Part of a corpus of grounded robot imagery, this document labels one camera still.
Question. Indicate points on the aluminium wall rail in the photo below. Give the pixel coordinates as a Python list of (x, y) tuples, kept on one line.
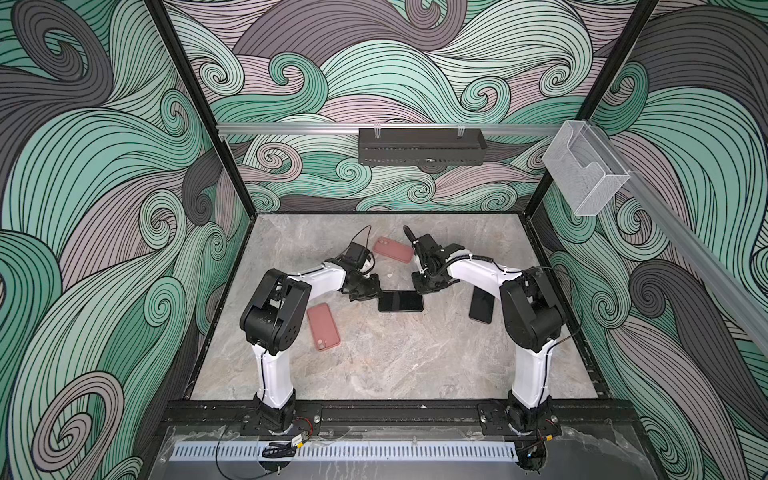
[(660, 190), (305, 128)]

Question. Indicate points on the pink phone case near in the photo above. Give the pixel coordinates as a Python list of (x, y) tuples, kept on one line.
[(323, 328)]

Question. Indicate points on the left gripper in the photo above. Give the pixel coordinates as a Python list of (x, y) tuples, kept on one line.
[(372, 292)]

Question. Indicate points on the aluminium wall rail right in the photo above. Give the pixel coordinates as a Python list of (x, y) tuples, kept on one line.
[(660, 190)]

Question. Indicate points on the clear acrylic wall holder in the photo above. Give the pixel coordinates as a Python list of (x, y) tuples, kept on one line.
[(585, 166)]

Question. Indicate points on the pink phone case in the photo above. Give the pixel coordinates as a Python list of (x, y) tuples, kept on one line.
[(394, 250), (323, 328)]

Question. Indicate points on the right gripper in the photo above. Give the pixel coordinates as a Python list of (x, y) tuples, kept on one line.
[(420, 288)]

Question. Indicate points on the black phone case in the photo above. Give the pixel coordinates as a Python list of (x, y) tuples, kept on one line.
[(400, 301)]

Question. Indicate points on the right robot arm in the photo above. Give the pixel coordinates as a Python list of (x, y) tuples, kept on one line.
[(532, 314)]

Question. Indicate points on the pink phone case far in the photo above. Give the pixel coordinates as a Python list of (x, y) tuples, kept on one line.
[(394, 250)]

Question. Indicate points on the black wall tray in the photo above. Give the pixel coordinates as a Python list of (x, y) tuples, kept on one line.
[(390, 146)]

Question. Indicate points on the white slotted cable duct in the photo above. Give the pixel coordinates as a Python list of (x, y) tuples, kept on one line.
[(483, 451)]

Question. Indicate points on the aluminium wall rail back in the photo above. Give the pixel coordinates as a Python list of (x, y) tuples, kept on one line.
[(305, 128)]

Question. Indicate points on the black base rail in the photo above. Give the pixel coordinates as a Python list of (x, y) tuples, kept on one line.
[(495, 413)]

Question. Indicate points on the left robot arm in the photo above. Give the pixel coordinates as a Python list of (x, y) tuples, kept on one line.
[(272, 318)]

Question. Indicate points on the purple-edged black smartphone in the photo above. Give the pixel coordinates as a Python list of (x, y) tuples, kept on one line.
[(481, 306)]

